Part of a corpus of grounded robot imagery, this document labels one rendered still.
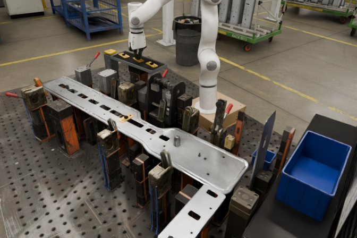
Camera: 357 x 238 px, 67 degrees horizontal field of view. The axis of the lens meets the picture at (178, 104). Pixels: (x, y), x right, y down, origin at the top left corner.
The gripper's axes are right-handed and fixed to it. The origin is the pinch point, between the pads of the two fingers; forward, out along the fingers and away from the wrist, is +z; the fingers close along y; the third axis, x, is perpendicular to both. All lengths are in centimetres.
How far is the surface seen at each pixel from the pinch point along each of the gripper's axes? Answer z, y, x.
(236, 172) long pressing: 19, 8, 94
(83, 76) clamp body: 16.7, 28.3, -25.1
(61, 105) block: 16, 52, 5
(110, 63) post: 10.0, 10.7, -20.3
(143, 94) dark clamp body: 11.5, 12.2, 26.5
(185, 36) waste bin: 67, -181, -180
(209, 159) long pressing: 19, 12, 82
